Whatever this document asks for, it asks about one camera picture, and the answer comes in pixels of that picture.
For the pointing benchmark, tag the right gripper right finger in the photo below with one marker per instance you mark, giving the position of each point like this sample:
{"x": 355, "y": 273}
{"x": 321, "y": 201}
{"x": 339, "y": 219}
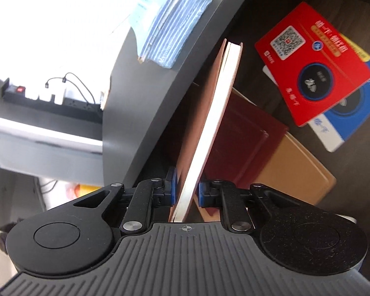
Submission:
{"x": 226, "y": 197}

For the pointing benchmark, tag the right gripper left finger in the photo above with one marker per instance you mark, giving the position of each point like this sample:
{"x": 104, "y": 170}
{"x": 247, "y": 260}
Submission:
{"x": 143, "y": 200}

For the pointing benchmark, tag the brown leather notebook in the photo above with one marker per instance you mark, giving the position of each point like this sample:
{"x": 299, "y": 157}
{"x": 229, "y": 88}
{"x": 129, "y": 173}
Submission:
{"x": 203, "y": 125}

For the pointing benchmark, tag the dark red folder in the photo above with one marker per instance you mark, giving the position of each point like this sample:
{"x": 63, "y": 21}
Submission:
{"x": 246, "y": 140}

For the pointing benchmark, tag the yellow plastic basket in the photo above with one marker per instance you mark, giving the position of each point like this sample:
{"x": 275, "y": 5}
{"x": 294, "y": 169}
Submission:
{"x": 82, "y": 190}

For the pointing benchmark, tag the tan kraft envelope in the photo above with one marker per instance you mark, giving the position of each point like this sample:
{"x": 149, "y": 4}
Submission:
{"x": 293, "y": 170}

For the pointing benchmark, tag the black power strip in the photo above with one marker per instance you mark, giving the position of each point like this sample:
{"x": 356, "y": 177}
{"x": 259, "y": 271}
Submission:
{"x": 69, "y": 107}

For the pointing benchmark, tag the blue white payment card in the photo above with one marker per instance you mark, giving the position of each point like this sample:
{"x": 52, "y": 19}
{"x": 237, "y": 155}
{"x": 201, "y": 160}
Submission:
{"x": 335, "y": 125}

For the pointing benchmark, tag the red QR payment card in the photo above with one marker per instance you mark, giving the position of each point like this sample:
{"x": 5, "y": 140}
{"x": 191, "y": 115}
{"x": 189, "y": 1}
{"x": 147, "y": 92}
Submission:
{"x": 313, "y": 66}

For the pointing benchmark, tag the blue cloth pack in plastic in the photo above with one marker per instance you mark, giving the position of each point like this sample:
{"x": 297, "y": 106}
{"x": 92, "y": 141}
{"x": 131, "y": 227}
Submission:
{"x": 176, "y": 31}

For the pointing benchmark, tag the light blue booklet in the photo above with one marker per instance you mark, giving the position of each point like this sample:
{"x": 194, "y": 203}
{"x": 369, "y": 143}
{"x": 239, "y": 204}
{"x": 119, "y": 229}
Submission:
{"x": 147, "y": 22}

